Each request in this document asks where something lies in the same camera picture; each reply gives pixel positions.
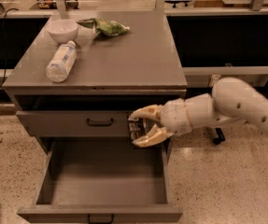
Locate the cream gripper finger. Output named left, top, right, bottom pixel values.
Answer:
left=133, top=124, right=173, bottom=147
left=129, top=105, right=162, bottom=121

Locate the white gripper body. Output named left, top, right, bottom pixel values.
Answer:
left=160, top=99, right=192, bottom=136

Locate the black rxbar chocolate bar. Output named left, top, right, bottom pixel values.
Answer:
left=128, top=118, right=147, bottom=141

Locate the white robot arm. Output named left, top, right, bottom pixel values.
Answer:
left=129, top=77, right=268, bottom=147

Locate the grey drawer cabinet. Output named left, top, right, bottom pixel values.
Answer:
left=2, top=10, right=189, bottom=161

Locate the grey open lower drawer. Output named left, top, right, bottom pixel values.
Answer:
left=18, top=142, right=182, bottom=224

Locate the grey upper drawer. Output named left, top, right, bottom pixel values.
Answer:
left=16, top=109, right=184, bottom=138

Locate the black wheeled stand leg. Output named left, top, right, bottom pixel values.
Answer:
left=213, top=128, right=225, bottom=145

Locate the green chip bag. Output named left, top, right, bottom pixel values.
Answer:
left=77, top=18, right=130, bottom=37

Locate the clear plastic water bottle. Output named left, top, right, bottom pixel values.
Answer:
left=46, top=41, right=77, bottom=83

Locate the white bowl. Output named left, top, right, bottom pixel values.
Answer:
left=46, top=19, right=78, bottom=44

